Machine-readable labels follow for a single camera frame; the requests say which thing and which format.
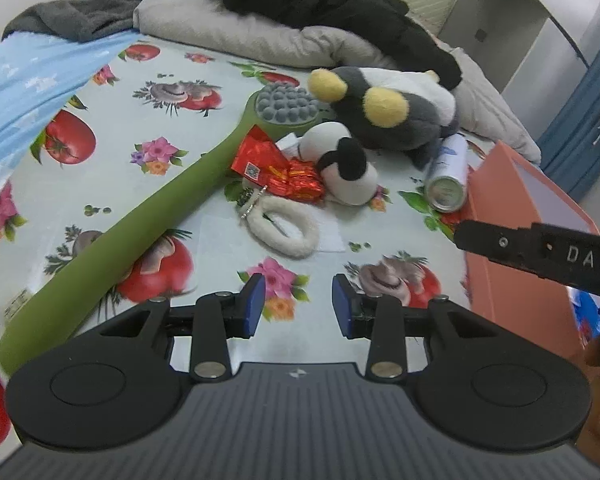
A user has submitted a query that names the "small panda plush toy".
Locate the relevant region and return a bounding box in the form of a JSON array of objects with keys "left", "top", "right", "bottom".
[{"left": 298, "top": 122, "right": 378, "bottom": 206}]

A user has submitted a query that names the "grey wardrobe cabinet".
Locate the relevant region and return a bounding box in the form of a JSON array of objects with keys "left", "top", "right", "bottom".
[{"left": 439, "top": 0, "right": 600, "bottom": 139}]

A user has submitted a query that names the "blue curtain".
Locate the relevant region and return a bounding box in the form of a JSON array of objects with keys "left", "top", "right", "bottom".
[{"left": 540, "top": 50, "right": 600, "bottom": 200}]

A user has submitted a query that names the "grey duvet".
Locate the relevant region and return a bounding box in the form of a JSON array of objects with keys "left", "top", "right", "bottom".
[{"left": 133, "top": 0, "right": 541, "bottom": 165}]

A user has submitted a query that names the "dark grey blanket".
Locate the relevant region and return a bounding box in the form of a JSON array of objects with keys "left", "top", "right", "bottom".
[{"left": 2, "top": 0, "right": 143, "bottom": 44}]

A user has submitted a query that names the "green massage hammer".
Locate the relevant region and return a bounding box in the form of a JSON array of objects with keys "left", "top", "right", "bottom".
[{"left": 0, "top": 87, "right": 330, "bottom": 376}]

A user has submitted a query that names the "white tissue paper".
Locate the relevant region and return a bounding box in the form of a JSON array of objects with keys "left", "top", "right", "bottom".
[{"left": 198, "top": 204, "right": 346, "bottom": 254}]

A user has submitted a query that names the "light blue star sheet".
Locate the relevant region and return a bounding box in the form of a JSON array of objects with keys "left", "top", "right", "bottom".
[{"left": 0, "top": 32, "right": 140, "bottom": 193}]

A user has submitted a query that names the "white spray can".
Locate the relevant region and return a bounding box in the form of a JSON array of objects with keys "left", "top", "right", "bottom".
[{"left": 424, "top": 133, "right": 468, "bottom": 214}]

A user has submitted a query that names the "grey penguin plush toy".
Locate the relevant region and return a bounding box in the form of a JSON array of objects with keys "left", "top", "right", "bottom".
[{"left": 308, "top": 66, "right": 460, "bottom": 169}]

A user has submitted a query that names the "pink cardboard box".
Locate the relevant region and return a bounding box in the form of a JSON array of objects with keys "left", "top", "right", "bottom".
[{"left": 456, "top": 142, "right": 600, "bottom": 359}]

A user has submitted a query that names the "blue red plastic bag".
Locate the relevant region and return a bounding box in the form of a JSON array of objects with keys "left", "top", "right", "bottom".
[{"left": 568, "top": 287, "right": 600, "bottom": 344}]

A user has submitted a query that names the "white fluffy scrunchie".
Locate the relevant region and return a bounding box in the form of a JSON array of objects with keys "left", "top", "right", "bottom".
[{"left": 236, "top": 188, "right": 320, "bottom": 259}]

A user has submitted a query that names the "red foil wrapper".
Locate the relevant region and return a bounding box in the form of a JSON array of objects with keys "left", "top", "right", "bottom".
[{"left": 230, "top": 126, "right": 326, "bottom": 204}]

